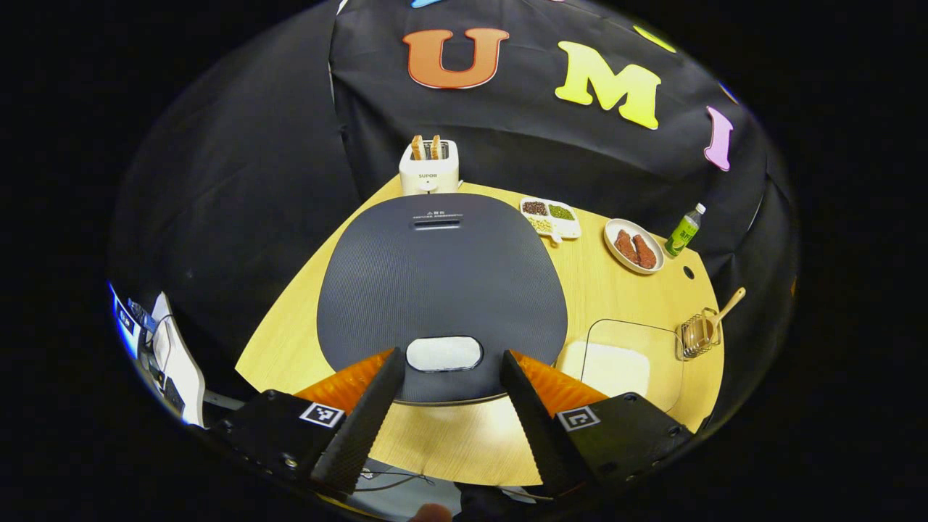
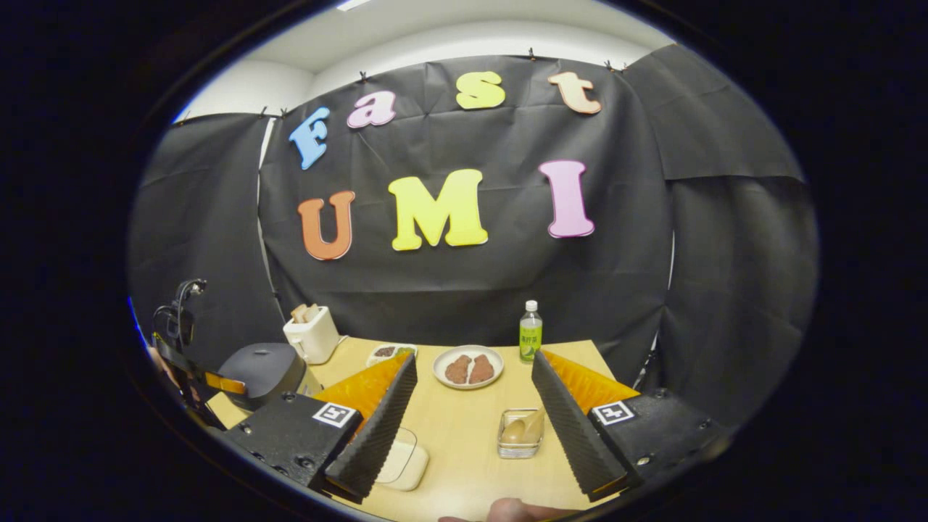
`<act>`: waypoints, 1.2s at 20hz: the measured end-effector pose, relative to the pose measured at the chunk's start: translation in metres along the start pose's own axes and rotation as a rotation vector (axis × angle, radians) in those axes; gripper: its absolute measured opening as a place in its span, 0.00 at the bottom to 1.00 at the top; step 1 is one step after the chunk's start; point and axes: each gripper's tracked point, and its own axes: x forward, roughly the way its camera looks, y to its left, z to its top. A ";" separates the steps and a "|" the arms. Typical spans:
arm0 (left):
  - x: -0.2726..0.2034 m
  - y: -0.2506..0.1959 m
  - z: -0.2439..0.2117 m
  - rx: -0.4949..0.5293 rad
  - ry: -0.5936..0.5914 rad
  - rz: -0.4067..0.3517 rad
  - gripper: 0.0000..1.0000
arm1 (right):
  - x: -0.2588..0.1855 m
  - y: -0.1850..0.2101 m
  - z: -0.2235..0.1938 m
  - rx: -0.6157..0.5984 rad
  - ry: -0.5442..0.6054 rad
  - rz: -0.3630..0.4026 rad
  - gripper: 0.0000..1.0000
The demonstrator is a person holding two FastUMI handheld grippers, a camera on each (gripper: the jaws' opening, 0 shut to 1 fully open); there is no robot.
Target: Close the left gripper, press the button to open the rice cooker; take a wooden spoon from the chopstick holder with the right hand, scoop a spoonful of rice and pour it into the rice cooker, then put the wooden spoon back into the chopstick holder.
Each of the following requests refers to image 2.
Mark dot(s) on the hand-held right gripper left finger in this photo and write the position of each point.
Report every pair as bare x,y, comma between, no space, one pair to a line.
373,431

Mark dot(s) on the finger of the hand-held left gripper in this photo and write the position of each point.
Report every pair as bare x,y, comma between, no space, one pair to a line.
225,383

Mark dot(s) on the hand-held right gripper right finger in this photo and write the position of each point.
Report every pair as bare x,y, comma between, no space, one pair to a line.
573,435

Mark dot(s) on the black and silver rice cooker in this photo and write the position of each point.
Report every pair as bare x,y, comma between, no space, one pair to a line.
264,370

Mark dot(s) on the wooden spoon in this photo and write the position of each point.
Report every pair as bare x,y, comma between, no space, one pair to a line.
525,428

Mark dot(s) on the clear box of white rice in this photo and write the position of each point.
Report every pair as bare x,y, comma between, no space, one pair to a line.
409,464

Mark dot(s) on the white divided dish of beans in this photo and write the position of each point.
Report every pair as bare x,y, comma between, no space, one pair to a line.
384,353

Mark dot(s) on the white toaster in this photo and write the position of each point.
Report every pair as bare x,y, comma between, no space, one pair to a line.
315,341

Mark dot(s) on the toast slice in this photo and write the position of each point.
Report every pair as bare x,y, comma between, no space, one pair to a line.
298,315
312,312

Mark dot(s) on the brown meat piece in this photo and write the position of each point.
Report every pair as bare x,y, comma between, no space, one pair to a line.
457,370
482,368

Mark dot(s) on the green tea bottle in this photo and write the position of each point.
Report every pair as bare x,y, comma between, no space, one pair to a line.
531,337

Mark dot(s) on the white round plate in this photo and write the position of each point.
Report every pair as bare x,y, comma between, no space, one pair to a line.
467,349

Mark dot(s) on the black backdrop cloth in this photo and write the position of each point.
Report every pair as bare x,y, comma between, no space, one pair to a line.
471,290

